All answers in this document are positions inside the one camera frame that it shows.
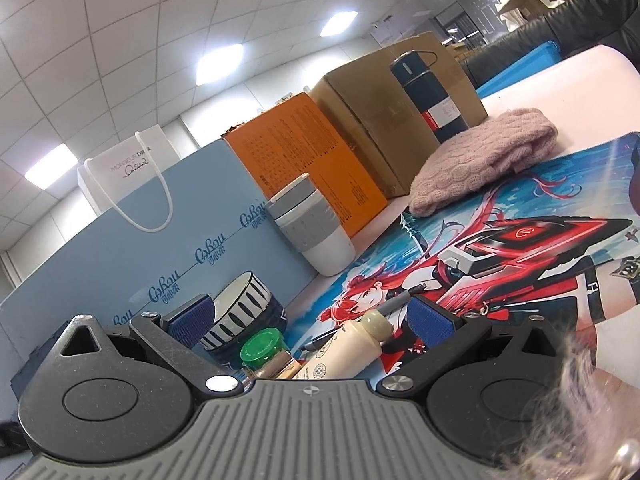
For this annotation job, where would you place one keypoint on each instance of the blue plastic bin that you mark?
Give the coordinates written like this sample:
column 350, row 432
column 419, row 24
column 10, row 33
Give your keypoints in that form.
column 525, row 62

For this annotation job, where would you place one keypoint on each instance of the light blue cardboard box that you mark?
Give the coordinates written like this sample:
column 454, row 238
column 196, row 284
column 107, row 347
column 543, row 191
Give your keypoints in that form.
column 125, row 260

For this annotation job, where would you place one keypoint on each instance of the dark blue thermos bottle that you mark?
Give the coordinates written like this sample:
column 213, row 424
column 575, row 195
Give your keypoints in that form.
column 425, row 95

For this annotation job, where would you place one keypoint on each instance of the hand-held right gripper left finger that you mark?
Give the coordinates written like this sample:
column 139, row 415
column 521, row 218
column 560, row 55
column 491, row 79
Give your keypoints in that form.
column 192, row 320

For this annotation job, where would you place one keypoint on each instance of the printed desk mat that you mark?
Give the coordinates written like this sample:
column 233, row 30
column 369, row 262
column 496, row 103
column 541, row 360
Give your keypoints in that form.
column 550, row 210

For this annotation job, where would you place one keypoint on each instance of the pink knit hat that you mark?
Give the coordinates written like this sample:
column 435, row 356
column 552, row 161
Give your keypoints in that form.
column 475, row 160

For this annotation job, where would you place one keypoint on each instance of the striped ceramic bowl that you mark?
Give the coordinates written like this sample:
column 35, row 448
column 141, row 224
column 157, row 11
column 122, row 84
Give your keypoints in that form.
column 240, row 305

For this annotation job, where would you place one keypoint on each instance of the white cup grey sleeve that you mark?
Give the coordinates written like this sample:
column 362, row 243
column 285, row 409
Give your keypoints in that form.
column 315, row 230

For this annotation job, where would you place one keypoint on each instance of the orange box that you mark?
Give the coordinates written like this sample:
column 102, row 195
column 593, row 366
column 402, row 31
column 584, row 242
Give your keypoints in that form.
column 300, row 150

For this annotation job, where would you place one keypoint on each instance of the black pen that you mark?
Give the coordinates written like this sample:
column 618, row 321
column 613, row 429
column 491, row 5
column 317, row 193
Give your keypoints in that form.
column 395, row 302

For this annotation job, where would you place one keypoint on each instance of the cream tube bottle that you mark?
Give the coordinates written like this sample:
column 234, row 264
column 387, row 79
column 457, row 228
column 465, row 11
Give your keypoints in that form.
column 345, row 345

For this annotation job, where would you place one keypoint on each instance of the brown cardboard box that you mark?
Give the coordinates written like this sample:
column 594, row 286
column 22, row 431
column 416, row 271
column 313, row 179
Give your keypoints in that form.
column 370, row 110

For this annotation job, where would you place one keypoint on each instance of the white paper bag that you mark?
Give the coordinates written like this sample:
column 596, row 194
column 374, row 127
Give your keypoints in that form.
column 125, row 160

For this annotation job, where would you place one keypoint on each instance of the person's right forearm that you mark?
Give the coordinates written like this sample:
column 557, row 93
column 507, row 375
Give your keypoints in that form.
column 575, row 410

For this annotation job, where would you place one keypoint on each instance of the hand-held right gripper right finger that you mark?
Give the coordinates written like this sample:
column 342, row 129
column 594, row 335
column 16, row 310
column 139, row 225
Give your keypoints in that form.
column 430, row 320

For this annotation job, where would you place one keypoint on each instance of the green lid bottle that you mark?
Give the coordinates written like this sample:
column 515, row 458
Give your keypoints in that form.
column 260, row 347

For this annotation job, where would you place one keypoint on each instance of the dark sofa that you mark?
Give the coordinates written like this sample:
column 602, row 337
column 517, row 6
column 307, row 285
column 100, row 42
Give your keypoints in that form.
column 575, row 25

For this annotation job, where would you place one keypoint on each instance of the ceiling light panel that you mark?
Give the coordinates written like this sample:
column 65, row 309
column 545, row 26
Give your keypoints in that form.
column 220, row 63
column 339, row 23
column 50, row 165

